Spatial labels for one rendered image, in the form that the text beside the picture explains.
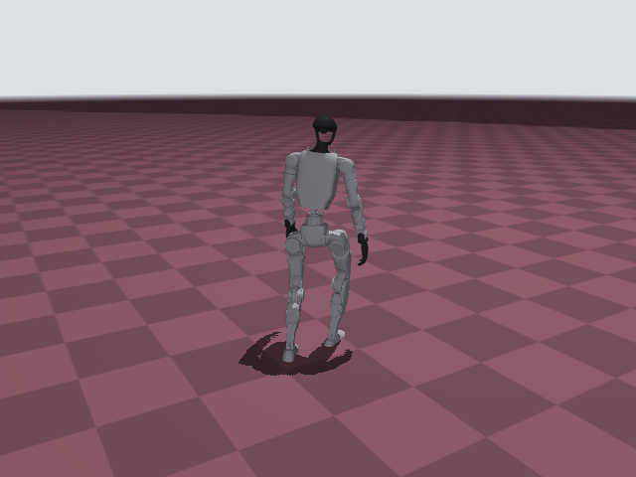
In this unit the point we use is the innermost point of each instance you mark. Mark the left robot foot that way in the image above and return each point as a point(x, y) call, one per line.
point(288, 354)

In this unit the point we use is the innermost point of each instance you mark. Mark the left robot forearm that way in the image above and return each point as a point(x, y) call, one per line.
point(288, 208)

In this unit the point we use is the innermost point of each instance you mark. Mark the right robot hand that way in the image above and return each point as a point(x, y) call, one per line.
point(363, 242)

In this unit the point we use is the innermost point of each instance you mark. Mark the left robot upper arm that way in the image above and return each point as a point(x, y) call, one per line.
point(290, 174)

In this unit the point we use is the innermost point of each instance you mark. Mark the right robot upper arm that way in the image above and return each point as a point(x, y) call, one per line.
point(347, 167)

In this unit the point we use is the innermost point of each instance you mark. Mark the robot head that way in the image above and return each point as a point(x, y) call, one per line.
point(324, 123)

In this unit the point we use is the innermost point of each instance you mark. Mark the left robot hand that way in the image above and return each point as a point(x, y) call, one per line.
point(289, 229)

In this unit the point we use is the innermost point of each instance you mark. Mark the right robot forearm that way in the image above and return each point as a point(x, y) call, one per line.
point(358, 219)

